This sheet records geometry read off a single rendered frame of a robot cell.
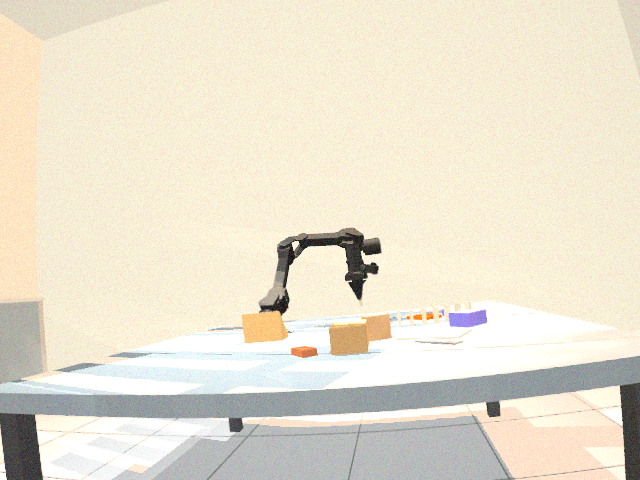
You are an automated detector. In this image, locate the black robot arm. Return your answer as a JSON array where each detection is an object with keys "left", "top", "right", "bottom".
[{"left": 259, "top": 227, "right": 382, "bottom": 316}]

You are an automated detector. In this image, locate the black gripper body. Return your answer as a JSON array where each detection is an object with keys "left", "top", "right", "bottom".
[{"left": 345, "top": 256, "right": 368, "bottom": 282}]

